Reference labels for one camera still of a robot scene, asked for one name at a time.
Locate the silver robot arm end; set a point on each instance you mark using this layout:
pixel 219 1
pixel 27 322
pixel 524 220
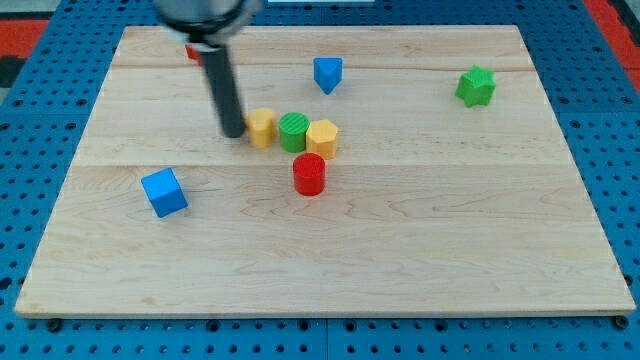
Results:
pixel 207 20

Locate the red cylinder block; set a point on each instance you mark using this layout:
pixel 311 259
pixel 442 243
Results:
pixel 309 171

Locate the yellow hexagon block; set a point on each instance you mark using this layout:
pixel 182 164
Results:
pixel 321 138

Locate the green cylinder block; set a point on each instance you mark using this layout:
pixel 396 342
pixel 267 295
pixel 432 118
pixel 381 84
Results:
pixel 292 130

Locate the light wooden board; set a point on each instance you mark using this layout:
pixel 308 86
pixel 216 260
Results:
pixel 430 209

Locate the yellow rounded block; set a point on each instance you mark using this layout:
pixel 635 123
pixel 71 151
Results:
pixel 261 126

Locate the blue triangular prism block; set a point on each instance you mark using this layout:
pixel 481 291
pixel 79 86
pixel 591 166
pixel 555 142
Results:
pixel 328 73

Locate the blue cube block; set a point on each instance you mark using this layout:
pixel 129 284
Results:
pixel 164 192

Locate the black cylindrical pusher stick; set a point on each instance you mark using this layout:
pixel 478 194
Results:
pixel 221 79

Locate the red block behind stick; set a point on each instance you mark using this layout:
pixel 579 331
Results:
pixel 193 54

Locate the green star block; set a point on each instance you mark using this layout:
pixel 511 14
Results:
pixel 476 87

